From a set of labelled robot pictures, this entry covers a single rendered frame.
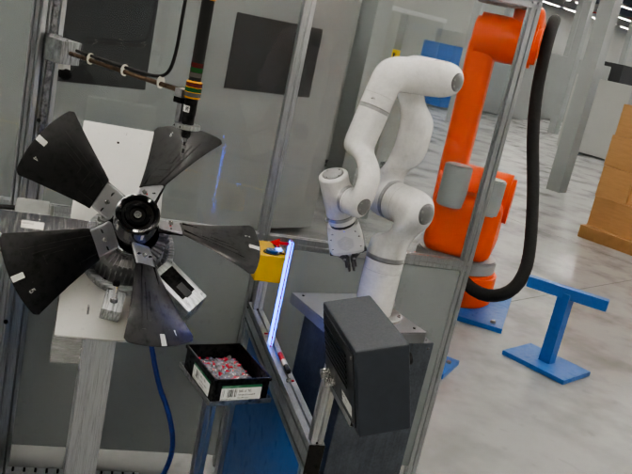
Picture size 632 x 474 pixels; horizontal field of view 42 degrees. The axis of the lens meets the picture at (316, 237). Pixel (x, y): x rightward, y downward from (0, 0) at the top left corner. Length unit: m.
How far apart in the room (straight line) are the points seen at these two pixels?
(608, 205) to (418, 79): 7.80
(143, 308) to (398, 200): 0.81
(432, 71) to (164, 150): 0.80
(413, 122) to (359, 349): 1.01
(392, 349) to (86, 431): 1.28
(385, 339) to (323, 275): 1.59
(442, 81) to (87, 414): 1.43
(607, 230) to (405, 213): 7.74
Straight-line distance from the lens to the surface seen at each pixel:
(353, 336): 1.63
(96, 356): 2.51
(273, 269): 2.60
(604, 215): 10.06
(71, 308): 2.41
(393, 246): 2.47
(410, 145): 2.43
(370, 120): 2.28
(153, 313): 2.17
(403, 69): 2.33
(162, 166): 2.36
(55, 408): 3.30
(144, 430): 3.36
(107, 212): 2.30
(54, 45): 2.68
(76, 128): 2.32
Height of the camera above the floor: 1.82
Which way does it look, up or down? 15 degrees down
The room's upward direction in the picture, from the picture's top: 12 degrees clockwise
